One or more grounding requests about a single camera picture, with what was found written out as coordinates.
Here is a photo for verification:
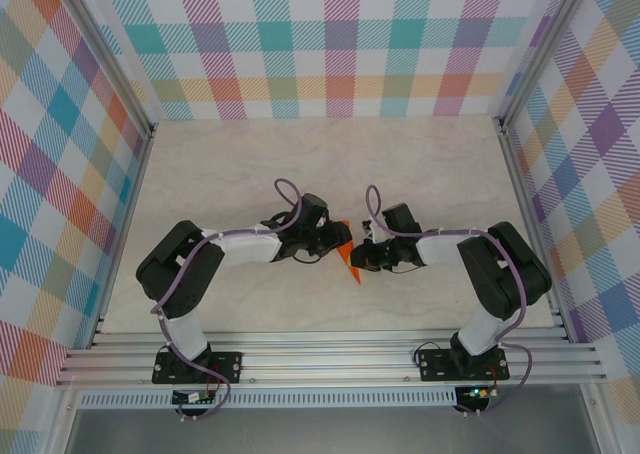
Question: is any orange block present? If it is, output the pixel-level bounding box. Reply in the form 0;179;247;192
337;217;366;287

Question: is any small black circuit board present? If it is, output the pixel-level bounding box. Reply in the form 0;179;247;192
171;389;217;405

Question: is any thin black left gripper cable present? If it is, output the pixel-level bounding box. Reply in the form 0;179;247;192
292;248;326;266

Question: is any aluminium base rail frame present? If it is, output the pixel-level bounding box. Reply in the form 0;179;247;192
54;327;609;390

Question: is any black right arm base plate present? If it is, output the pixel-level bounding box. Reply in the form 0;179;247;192
416;348;511;383

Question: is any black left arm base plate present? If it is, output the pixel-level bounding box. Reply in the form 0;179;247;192
152;349;245;386

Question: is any aluminium side rail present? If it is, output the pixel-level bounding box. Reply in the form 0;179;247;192
493;117;572;344
84;123;157;350

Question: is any perforated metal cable tray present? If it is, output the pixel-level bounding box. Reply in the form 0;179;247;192
77;391;459;409

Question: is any black round cable mount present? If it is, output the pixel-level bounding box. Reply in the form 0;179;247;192
174;402;214;423

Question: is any aluminium corner post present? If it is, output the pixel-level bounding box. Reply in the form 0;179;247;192
493;0;595;131
49;0;157;140

